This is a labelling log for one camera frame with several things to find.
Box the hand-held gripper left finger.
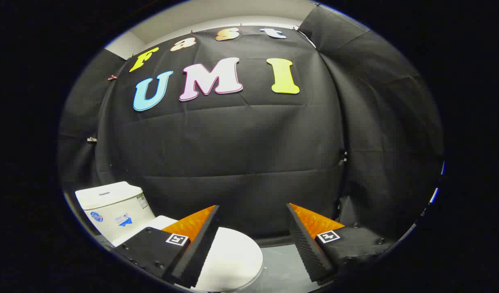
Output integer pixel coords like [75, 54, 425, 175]
[115, 205, 220, 289]

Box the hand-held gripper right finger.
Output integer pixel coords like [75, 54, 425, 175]
[286, 203, 396, 285]

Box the white toilet lid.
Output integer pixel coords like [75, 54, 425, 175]
[147, 215, 264, 292]

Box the black backdrop cloth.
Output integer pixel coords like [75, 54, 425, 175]
[58, 4, 444, 249]

